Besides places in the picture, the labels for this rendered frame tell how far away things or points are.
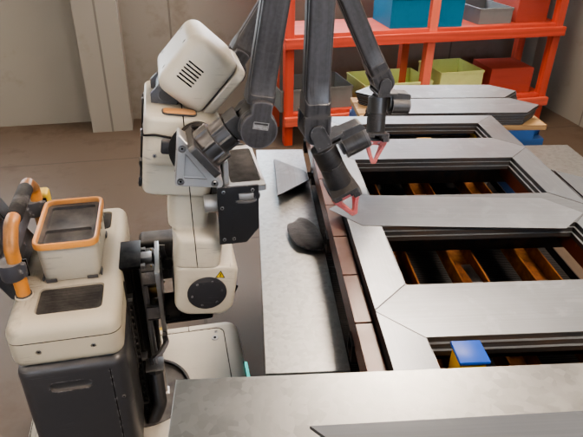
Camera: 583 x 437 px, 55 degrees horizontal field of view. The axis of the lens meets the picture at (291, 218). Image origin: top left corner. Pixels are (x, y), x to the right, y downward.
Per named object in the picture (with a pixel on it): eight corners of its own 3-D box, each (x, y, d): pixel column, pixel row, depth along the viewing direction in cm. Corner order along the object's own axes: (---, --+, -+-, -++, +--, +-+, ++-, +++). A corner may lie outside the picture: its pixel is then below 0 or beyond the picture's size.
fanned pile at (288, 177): (302, 159, 234) (302, 150, 232) (311, 204, 200) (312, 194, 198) (272, 159, 233) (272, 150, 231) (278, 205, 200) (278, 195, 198)
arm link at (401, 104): (370, 69, 167) (382, 78, 160) (406, 70, 170) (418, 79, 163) (364, 107, 173) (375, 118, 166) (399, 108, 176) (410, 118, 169)
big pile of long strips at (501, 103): (509, 95, 276) (512, 84, 273) (546, 125, 242) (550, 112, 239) (350, 97, 271) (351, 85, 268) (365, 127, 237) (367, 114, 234)
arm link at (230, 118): (215, 120, 117) (218, 128, 113) (252, 88, 116) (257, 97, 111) (242, 149, 122) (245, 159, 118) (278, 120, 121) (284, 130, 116)
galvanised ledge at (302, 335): (302, 155, 245) (302, 149, 243) (349, 379, 133) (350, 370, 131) (256, 156, 243) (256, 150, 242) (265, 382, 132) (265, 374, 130)
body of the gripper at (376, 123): (381, 135, 176) (383, 111, 174) (389, 140, 166) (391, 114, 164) (361, 134, 176) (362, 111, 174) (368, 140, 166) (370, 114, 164)
